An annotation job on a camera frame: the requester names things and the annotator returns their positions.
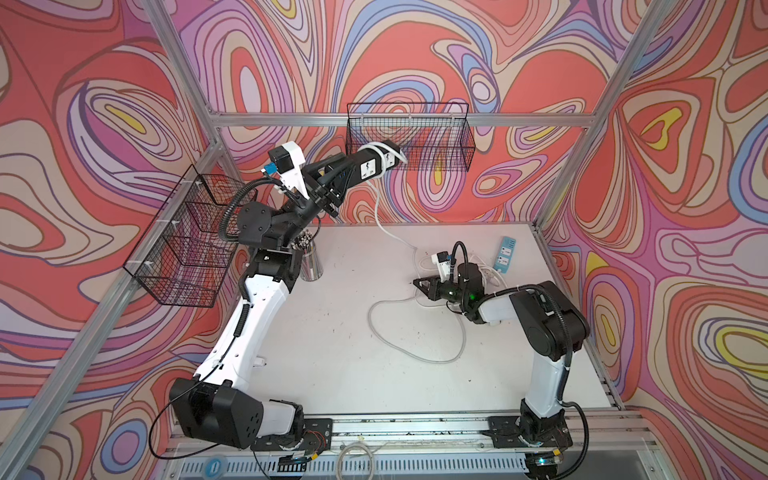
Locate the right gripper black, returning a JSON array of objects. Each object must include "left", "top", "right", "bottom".
[{"left": 413, "top": 275, "right": 468, "bottom": 304}]

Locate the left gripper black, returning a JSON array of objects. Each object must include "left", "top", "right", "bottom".
[{"left": 272, "top": 159, "right": 352, "bottom": 256}]

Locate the black power strip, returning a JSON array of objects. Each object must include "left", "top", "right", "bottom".
[{"left": 344, "top": 139, "right": 469, "bottom": 365}]

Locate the blue power strip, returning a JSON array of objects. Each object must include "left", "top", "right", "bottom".
[{"left": 413, "top": 235, "right": 517, "bottom": 308}]

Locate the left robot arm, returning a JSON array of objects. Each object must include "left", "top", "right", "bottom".
[{"left": 166, "top": 145, "right": 387, "bottom": 449}]

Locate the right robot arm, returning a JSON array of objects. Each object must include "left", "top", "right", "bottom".
[{"left": 412, "top": 241, "right": 590, "bottom": 458}]

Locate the metal pen cup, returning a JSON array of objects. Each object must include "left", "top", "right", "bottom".
[{"left": 294, "top": 232, "right": 323, "bottom": 282}]

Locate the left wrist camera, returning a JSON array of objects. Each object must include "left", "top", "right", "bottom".
[{"left": 267, "top": 141, "right": 309, "bottom": 199}]

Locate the black wire basket back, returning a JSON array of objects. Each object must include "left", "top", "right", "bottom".
[{"left": 346, "top": 100, "right": 476, "bottom": 172}]

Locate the black wire basket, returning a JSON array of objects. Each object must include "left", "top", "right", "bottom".
[
  {"left": 346, "top": 100, "right": 476, "bottom": 172},
  {"left": 123, "top": 166, "right": 244, "bottom": 308}
]

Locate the black wire basket left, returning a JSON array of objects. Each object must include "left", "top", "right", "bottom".
[{"left": 123, "top": 166, "right": 244, "bottom": 308}]

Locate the white coiled cable front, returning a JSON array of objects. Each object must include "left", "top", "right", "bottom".
[{"left": 334, "top": 442, "right": 376, "bottom": 480}]

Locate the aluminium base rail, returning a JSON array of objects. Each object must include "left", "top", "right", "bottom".
[{"left": 155, "top": 410, "right": 675, "bottom": 479}]

